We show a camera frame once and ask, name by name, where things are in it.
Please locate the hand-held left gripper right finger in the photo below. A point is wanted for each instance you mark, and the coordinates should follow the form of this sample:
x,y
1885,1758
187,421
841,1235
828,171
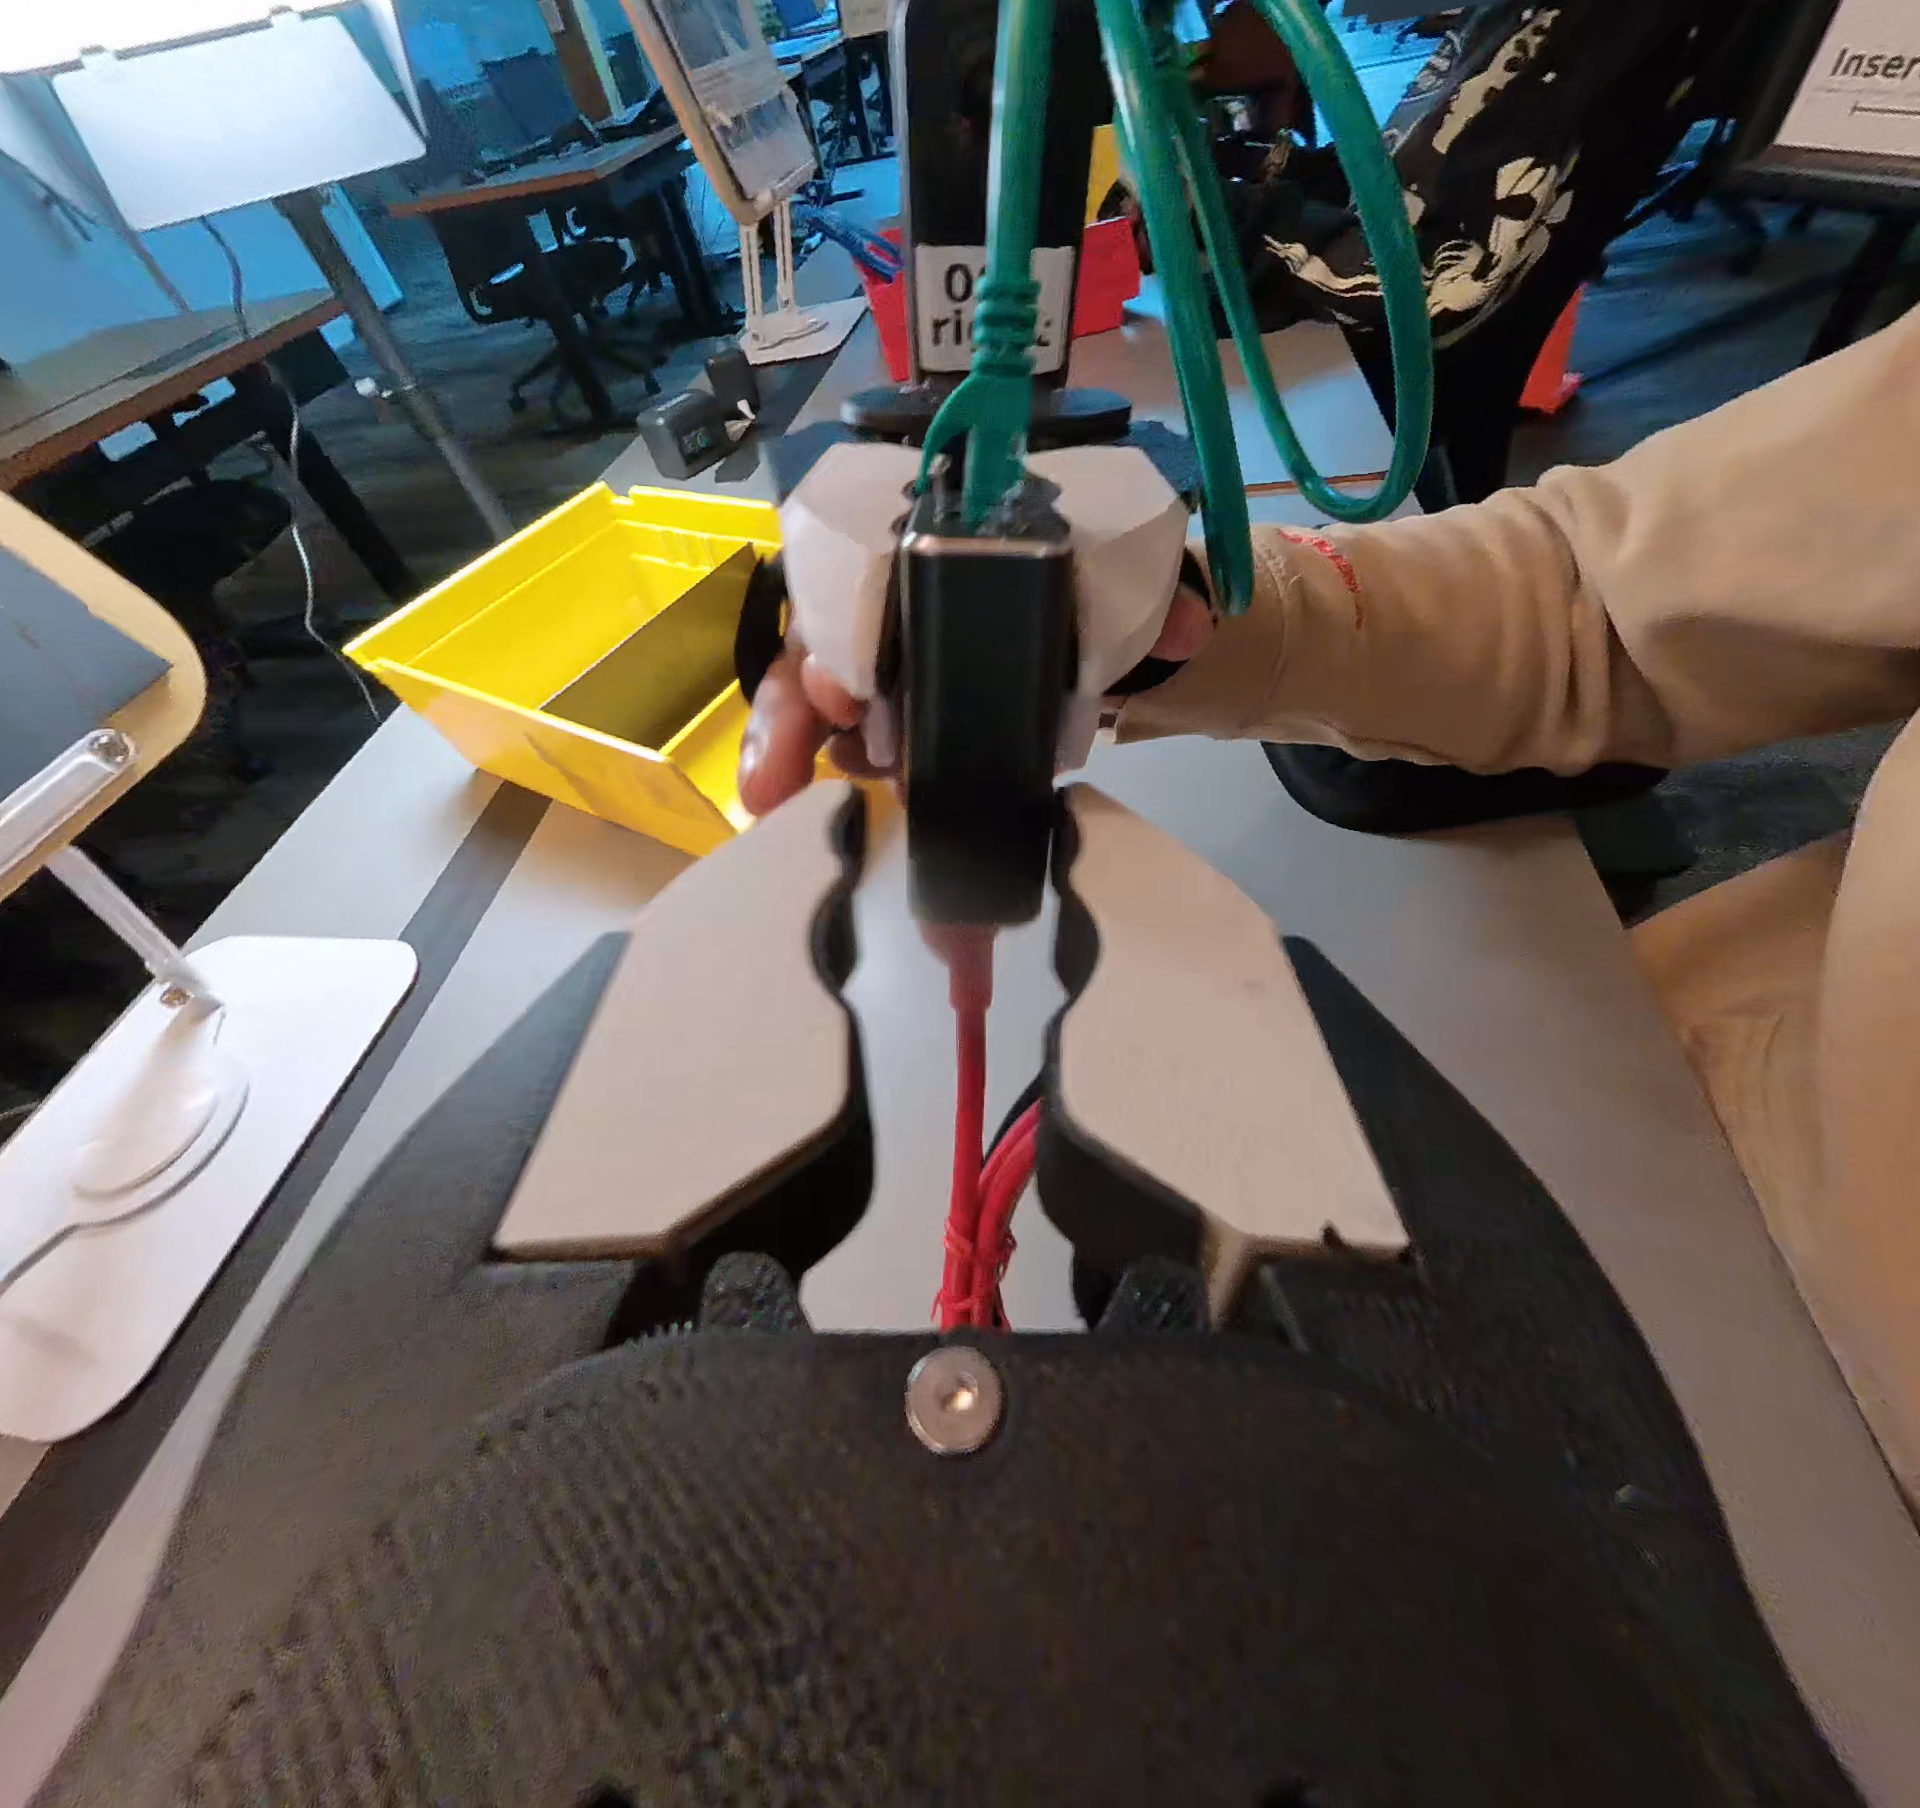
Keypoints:
x,y
1206,1073

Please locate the picture board on white stand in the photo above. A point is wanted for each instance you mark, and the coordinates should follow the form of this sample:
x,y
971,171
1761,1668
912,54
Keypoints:
x,y
722,42

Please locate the red plastic bin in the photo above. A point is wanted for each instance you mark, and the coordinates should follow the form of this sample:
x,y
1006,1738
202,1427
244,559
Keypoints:
x,y
1100,287

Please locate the person's right hand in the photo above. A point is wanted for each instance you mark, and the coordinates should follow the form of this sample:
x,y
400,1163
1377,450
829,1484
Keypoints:
x,y
809,743

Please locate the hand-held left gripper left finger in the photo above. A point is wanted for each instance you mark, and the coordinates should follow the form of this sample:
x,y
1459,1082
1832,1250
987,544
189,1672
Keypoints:
x,y
708,1073

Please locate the wood-edged desk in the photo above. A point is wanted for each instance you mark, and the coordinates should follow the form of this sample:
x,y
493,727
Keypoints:
x,y
146,354
568,164

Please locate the white light panel on stand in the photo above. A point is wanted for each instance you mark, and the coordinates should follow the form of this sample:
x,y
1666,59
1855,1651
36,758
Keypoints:
x,y
244,112

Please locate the yellow plastic bin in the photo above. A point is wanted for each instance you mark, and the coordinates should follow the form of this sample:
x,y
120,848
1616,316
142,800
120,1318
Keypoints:
x,y
448,674

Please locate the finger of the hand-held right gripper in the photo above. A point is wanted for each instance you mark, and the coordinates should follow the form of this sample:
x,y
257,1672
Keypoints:
x,y
1122,559
841,559

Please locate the black framed marker poster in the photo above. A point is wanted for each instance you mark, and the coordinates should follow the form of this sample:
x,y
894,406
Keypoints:
x,y
1855,24

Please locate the small black box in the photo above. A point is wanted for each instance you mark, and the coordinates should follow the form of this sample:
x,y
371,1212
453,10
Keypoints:
x,y
689,438
731,374

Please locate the white tablet stand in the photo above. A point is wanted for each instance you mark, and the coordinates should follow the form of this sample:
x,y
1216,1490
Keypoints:
x,y
189,1082

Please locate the black office chair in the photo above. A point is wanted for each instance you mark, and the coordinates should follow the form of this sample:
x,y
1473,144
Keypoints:
x,y
554,290

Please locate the black bin divider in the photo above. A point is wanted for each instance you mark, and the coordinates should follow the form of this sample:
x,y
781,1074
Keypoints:
x,y
640,674

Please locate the person's right forearm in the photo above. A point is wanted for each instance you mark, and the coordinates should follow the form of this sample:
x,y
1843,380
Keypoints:
x,y
1577,604

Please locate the black ethernet adapter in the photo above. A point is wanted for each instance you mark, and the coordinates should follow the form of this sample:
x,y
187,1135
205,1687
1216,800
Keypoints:
x,y
987,727

